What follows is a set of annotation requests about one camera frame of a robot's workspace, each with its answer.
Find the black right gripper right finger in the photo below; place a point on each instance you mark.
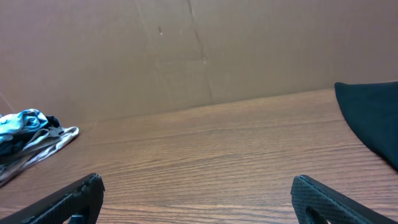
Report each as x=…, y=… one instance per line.
x=316, y=203

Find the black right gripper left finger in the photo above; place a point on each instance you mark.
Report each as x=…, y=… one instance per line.
x=79, y=202

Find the black t-shirt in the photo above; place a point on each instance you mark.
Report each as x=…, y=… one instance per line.
x=370, y=110

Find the beige folded garment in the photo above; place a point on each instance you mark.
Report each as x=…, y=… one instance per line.
x=43, y=144

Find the black folded garment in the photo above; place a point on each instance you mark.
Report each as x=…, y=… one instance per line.
x=18, y=141

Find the light blue printed t-shirt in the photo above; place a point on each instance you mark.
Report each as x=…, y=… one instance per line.
x=27, y=121

